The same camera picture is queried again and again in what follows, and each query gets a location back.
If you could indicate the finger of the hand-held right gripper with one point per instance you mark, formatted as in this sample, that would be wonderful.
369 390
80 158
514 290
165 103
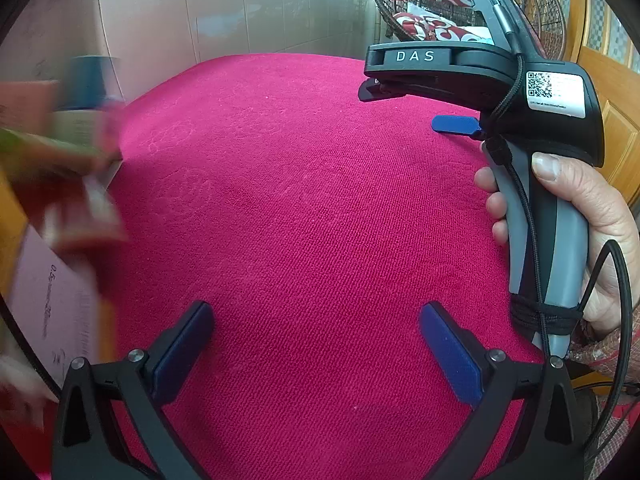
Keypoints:
455 125
372 91

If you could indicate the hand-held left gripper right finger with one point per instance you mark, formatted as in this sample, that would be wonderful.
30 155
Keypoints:
450 355

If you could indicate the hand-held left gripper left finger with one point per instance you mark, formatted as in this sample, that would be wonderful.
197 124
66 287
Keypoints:
182 350

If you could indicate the person's right forearm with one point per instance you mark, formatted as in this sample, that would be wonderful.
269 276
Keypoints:
605 355

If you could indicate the person's right hand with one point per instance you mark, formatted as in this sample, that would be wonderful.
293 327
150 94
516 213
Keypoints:
605 240

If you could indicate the wooden door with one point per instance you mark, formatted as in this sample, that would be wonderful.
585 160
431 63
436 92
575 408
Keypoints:
620 125

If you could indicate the red patterned seat cushion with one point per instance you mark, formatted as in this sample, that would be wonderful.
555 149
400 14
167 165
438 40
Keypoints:
425 27

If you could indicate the hanging wicker chair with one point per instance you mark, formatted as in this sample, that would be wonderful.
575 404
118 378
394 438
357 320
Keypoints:
545 5

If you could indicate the white tray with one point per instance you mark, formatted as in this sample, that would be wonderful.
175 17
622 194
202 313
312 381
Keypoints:
55 300

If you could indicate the blurred green packet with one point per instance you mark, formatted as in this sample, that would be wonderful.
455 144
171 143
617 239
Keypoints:
50 152

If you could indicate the blue cylinder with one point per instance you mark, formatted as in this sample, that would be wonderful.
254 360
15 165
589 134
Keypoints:
87 80

